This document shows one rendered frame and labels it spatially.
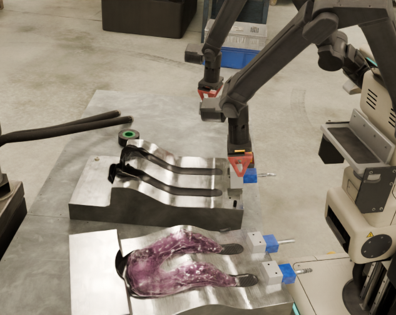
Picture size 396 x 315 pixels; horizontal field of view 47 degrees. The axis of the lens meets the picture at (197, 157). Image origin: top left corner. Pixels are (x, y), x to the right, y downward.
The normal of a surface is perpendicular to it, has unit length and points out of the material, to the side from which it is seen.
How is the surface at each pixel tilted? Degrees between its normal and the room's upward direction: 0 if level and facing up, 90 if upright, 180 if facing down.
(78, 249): 0
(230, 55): 91
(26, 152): 0
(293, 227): 0
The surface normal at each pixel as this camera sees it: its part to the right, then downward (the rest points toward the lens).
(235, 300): 0.50, -0.78
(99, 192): 0.07, -0.84
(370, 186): 0.19, 0.55
